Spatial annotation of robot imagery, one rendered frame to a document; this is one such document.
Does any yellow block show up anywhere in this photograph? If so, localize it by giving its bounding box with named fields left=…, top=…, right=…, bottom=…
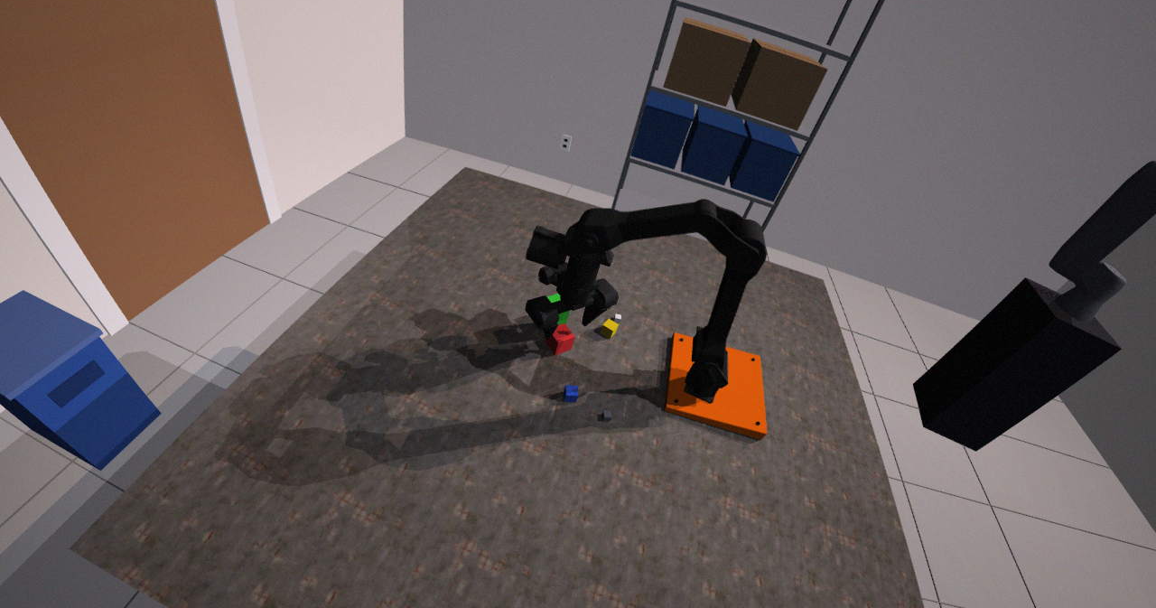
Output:
left=601, top=319, right=618, bottom=339

